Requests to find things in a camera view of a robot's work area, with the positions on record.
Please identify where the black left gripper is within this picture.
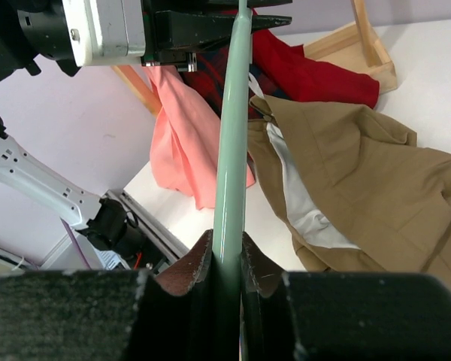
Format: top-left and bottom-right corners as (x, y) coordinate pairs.
(141, 0), (292, 71)

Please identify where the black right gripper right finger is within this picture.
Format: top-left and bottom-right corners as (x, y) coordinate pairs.
(241, 233), (295, 360)

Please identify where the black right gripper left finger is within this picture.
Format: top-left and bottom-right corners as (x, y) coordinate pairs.
(156, 229), (213, 360)

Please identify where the sage green plastic hanger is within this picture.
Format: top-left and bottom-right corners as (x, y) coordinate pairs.
(210, 1), (252, 360)

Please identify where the tan brown skirt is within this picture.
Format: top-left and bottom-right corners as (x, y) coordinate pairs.
(248, 96), (451, 290)

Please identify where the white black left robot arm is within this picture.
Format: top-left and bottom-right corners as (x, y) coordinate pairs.
(0, 1), (292, 259)

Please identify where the red black plaid skirt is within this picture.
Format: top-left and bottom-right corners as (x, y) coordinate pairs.
(181, 46), (290, 117)

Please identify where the pink skirt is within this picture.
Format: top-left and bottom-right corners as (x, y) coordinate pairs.
(144, 65), (256, 211)

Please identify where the wooden clothes rack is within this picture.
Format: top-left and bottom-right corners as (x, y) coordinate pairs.
(110, 0), (398, 116)

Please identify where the aluminium mounting rail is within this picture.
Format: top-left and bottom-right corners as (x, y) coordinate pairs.
(105, 190), (189, 273)

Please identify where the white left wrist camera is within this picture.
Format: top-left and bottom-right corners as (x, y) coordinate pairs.
(62, 0), (146, 67)

